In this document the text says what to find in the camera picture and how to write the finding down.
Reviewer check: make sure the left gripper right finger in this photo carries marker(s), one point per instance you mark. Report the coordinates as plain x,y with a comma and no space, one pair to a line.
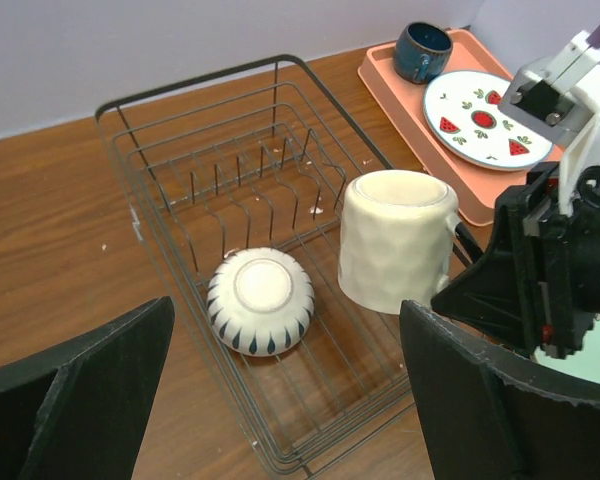
488,413

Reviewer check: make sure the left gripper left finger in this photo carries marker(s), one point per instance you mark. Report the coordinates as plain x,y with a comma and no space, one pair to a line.
79,409

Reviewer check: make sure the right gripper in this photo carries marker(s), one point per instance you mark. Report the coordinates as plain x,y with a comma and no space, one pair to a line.
518,290

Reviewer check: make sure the cream ceramic mug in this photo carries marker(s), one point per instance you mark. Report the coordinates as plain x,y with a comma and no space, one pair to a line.
396,239

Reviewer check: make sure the mint green flower plate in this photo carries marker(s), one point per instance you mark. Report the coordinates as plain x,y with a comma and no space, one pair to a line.
584,364

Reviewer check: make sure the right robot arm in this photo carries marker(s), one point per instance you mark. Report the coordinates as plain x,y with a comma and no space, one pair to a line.
584,243

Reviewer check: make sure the salmon pink tray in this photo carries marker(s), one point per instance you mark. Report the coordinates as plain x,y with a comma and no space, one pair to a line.
402,102

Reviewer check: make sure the watermelon pattern plate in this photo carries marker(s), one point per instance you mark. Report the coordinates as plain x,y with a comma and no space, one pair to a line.
461,109

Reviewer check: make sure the dark blue mug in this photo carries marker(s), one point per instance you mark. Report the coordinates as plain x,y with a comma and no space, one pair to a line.
421,52

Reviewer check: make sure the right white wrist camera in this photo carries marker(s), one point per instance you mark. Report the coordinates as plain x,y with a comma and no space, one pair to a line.
559,98

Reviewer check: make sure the black wire dish rack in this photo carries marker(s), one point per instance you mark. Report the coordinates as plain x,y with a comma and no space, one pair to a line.
259,155

